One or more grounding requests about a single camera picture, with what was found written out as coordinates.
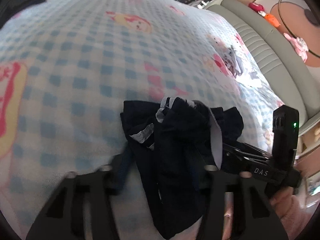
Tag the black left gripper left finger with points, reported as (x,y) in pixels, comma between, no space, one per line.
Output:
(83,199)

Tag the pink fuzzy sleeve forearm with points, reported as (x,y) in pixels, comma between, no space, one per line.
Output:
(295,219)

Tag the red plush toy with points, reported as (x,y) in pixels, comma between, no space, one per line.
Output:
(257,8)

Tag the checkered cartoon bed blanket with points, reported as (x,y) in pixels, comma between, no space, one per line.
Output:
(67,66)

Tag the right hand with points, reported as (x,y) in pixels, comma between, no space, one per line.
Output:
(285,203)

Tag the navy striped garment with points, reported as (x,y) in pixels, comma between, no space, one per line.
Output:
(171,143)

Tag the pink plush toy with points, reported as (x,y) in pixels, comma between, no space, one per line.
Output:
(299,46)

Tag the orange plush toy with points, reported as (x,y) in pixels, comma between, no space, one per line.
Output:
(272,20)

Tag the black hoop on wall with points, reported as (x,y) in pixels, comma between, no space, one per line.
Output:
(299,20)

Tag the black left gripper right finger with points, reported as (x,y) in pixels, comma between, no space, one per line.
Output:
(253,216)

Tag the grey padded headboard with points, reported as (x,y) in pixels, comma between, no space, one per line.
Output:
(284,70)

